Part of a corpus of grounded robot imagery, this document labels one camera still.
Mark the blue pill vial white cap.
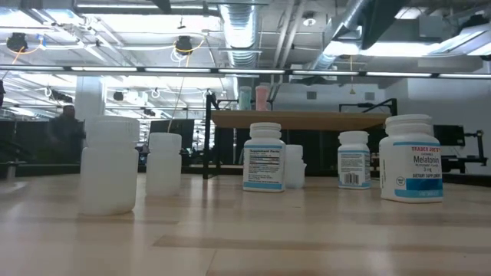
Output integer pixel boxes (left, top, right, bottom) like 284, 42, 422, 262
238, 85, 253, 112

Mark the white blue-label supplement bottle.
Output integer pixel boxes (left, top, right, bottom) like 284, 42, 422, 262
337, 130, 372, 190
378, 113, 445, 204
242, 122, 287, 193

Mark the translucent white plastic bottle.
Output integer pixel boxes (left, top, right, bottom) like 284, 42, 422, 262
78, 116, 141, 216
145, 132, 183, 197
285, 144, 307, 189

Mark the black monitor on arm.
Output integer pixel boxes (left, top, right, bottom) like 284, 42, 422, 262
433, 124, 466, 147

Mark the overhead LED light bar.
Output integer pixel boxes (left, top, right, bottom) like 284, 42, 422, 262
0, 64, 491, 80

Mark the white building pillar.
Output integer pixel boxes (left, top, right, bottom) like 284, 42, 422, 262
73, 75, 107, 123

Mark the black desk monitor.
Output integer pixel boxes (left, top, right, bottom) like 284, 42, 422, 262
148, 118, 196, 151

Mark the person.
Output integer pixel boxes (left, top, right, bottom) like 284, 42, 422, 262
48, 103, 87, 164

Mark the dark office partition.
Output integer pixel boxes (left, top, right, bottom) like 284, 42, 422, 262
0, 120, 84, 166

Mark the black dome ceiling camera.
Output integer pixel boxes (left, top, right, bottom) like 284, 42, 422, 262
174, 35, 194, 56
6, 32, 28, 53

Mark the silver round air duct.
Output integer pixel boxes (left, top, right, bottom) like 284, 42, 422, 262
218, 3, 259, 100

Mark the wooden shelf black metal frame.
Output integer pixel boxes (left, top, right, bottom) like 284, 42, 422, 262
202, 91, 398, 180

